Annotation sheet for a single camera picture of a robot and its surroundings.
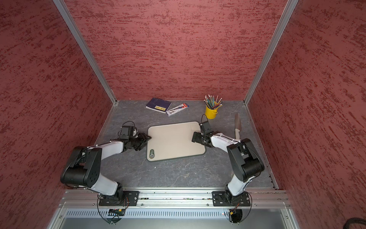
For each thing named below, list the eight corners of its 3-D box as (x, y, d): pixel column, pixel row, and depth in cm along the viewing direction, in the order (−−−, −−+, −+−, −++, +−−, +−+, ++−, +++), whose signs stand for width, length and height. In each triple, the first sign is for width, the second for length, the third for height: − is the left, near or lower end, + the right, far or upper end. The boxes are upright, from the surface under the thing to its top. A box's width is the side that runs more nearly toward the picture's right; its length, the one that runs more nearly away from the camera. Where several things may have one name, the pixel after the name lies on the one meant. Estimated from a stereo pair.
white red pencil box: (169, 116, 113) (169, 115, 111) (166, 112, 115) (166, 111, 114) (188, 107, 120) (188, 105, 118) (185, 103, 123) (185, 101, 121)
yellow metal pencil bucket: (205, 119, 111) (207, 112, 103) (205, 114, 115) (206, 106, 107) (216, 119, 111) (218, 112, 103) (215, 114, 115) (217, 106, 107)
